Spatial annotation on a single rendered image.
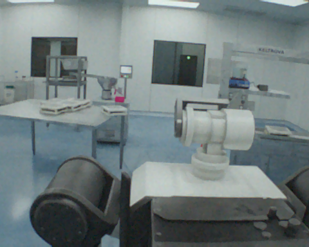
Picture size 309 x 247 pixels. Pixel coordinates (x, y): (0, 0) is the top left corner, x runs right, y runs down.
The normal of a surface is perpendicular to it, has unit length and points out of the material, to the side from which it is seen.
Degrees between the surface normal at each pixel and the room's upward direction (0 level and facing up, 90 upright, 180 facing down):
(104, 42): 90
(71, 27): 90
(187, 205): 0
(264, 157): 90
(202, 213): 0
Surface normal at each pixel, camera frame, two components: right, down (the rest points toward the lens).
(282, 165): -0.23, 0.20
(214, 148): 0.01, 0.22
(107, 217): 0.69, -0.70
